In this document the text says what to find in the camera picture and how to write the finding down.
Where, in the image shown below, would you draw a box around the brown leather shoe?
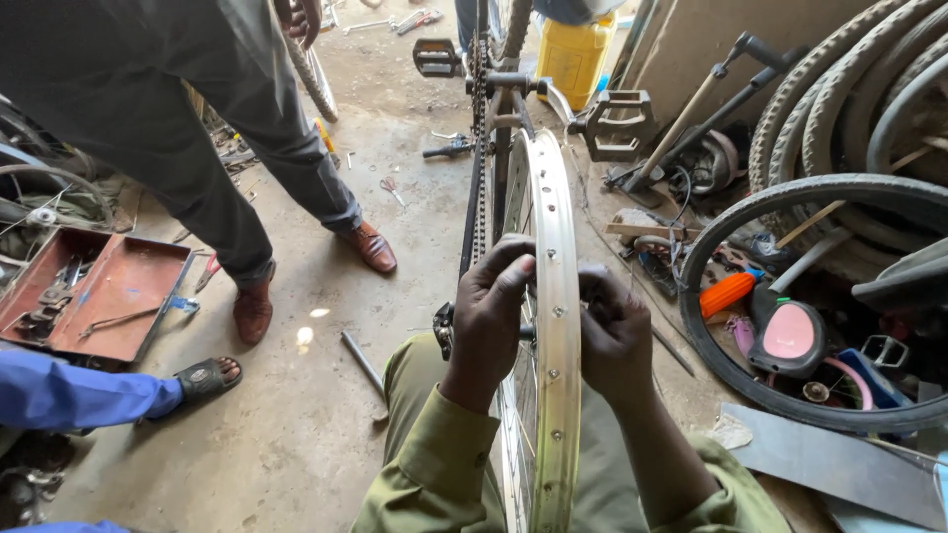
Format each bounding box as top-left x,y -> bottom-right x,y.
337,221 -> 398,275
233,261 -> 277,346

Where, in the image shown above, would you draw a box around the bicycle wheel with tyre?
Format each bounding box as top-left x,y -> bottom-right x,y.
284,0 -> 342,124

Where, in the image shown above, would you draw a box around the black bicycle frame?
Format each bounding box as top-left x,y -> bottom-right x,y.
458,70 -> 537,282

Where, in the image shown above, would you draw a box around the stack of bicycle tyres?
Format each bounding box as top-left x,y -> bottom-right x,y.
747,0 -> 948,284

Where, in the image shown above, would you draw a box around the red metal tool tray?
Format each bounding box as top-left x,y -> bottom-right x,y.
0,226 -> 196,364

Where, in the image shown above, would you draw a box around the grey metal sheet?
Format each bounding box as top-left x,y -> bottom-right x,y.
720,402 -> 948,531

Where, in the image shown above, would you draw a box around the black bicycle pedal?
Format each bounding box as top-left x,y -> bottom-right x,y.
412,38 -> 465,79

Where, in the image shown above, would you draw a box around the large black bicycle tyre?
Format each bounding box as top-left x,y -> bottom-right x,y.
678,173 -> 948,435

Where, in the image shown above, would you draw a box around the person's right hand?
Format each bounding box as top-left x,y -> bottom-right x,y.
577,262 -> 657,406

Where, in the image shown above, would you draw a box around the orange plastic bottle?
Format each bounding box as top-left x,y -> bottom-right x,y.
699,269 -> 765,320

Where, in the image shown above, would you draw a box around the blue plastic box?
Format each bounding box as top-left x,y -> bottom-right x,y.
837,348 -> 913,410

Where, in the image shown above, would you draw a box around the grey bicycle pedal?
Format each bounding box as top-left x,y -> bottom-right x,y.
568,89 -> 657,163

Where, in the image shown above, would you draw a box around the grey metal rod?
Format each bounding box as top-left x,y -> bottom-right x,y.
340,330 -> 391,423

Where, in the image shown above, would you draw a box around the pink and black bicycle saddle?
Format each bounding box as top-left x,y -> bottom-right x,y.
747,295 -> 829,380

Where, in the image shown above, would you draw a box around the person's left hand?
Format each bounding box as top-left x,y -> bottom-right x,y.
440,234 -> 539,414

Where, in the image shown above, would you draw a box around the silver bicycle wheel rim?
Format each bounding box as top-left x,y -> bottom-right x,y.
490,129 -> 584,533

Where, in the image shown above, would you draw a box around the black sandal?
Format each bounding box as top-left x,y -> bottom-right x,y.
174,357 -> 244,406

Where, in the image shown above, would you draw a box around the metal wrench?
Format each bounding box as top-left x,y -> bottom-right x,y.
341,16 -> 398,37

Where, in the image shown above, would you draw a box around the small loose grey pedal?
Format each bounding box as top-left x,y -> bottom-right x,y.
861,334 -> 911,372

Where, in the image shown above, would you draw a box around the bicycle chain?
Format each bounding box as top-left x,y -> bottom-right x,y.
467,37 -> 491,269

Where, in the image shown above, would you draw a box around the red-handled pliers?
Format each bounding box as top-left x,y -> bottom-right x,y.
194,252 -> 224,295

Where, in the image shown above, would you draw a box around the rear derailleur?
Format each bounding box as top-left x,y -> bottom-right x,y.
433,301 -> 457,361

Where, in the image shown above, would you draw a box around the yellow jerry can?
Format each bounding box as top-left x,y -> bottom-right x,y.
534,12 -> 618,113

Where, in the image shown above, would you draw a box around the person's olive trouser leg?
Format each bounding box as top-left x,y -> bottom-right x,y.
379,331 -> 521,475

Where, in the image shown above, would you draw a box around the black floor air pump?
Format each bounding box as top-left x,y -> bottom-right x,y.
606,32 -> 810,210

